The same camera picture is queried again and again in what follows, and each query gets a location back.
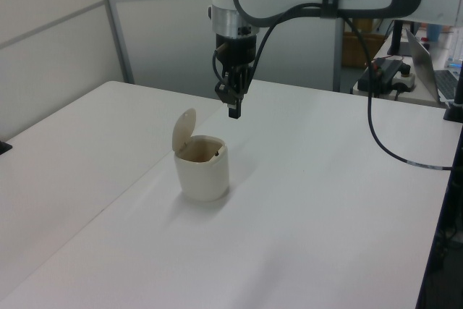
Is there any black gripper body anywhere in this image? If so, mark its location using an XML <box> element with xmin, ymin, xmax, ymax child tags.
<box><xmin>215</xmin><ymin>32</ymin><xmax>259</xmax><ymax>70</ymax></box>

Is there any cream trash can lid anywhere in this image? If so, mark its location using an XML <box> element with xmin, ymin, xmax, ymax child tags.
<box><xmin>171</xmin><ymin>107</ymin><xmax>198</xmax><ymax>153</ymax></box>

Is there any small cream trash can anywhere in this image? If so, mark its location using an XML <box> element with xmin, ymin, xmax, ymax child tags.
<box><xmin>171</xmin><ymin>107</ymin><xmax>231</xmax><ymax>203</ymax></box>

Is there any silver open laptop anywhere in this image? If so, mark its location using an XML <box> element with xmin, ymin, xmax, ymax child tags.
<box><xmin>404</xmin><ymin>27</ymin><xmax>463</xmax><ymax>106</ymax></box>

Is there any brown cardboard box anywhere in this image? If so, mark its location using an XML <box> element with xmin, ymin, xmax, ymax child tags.
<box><xmin>341</xmin><ymin>30</ymin><xmax>385</xmax><ymax>69</ymax></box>

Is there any black power adapter box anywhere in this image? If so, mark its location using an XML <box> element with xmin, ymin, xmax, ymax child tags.
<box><xmin>357</xmin><ymin>56</ymin><xmax>403</xmax><ymax>96</ymax></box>

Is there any black stand pole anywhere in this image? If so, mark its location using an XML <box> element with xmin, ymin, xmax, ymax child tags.
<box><xmin>389</xmin><ymin>19</ymin><xmax>405</xmax><ymax>57</ymax></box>

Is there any blue cup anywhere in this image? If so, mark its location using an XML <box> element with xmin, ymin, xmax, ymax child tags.
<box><xmin>426</xmin><ymin>23</ymin><xmax>443</xmax><ymax>43</ymax></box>

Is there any grey partition frame post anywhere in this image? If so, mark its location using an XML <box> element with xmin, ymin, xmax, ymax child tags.
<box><xmin>94</xmin><ymin>0</ymin><xmax>135</xmax><ymax>85</ymax></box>

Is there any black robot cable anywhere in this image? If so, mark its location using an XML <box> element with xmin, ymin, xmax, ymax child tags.
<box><xmin>211</xmin><ymin>1</ymin><xmax>454</xmax><ymax>172</ymax></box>

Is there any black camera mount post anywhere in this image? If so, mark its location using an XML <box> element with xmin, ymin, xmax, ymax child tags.
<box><xmin>415</xmin><ymin>169</ymin><xmax>463</xmax><ymax>309</ymax></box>

